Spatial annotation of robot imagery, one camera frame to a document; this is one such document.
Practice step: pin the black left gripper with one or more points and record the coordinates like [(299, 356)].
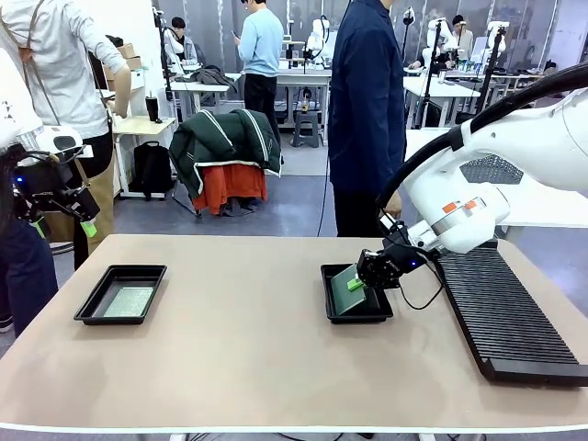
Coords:
[(41, 181)]

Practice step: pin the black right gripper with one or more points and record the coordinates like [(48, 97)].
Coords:
[(386, 268)]

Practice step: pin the green circuit board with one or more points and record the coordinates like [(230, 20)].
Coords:
[(128, 301), (344, 298)]

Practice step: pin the black plastic ESD tray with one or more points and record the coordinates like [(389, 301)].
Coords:
[(94, 303), (379, 310)]

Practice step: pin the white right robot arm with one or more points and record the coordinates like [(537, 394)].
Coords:
[(519, 138)]

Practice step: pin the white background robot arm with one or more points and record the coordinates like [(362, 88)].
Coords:
[(438, 41), (497, 37), (319, 37), (167, 39)]

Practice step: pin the navy coat person right hand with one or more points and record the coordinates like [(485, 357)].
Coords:
[(395, 204)]

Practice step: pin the apron person hand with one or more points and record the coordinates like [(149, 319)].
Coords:
[(121, 109)]

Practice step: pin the person in dark jeans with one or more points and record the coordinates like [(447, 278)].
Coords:
[(25, 275)]

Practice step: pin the black backpack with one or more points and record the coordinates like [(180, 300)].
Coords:
[(151, 167)]

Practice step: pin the small wooden top table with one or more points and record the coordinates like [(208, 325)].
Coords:
[(147, 126)]

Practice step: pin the black tumbler with straw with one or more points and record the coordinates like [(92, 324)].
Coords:
[(151, 109)]

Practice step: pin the black slotted board rack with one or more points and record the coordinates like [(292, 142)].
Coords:
[(505, 312)]

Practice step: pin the person in beige apron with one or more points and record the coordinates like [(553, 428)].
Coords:
[(59, 59)]

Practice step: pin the orange jacket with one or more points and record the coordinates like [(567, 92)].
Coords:
[(234, 184)]

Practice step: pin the grey plastic stool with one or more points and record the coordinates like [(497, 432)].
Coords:
[(305, 128)]

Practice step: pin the stack of cardboard boxes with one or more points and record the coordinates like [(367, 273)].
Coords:
[(133, 59)]

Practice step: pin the dark green jacket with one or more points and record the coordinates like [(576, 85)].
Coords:
[(220, 138)]

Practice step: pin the grey plastic mesh basket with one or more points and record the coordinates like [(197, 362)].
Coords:
[(494, 170)]

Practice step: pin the person in navy coat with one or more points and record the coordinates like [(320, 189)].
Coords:
[(363, 101)]

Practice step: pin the grey cloth heap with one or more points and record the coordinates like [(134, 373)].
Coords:
[(211, 75)]

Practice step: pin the seated person in grey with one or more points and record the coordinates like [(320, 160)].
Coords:
[(186, 43)]

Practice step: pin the black tripod stand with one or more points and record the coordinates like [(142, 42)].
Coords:
[(434, 59), (489, 78)]

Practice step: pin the person in light blue sweater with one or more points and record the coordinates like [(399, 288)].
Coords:
[(262, 50)]

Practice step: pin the wooden shoe shelf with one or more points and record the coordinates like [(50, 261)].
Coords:
[(523, 89)]

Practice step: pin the person with black cap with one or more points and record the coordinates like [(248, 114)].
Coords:
[(461, 37)]

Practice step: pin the metal chair frame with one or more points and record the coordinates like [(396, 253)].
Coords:
[(184, 197)]

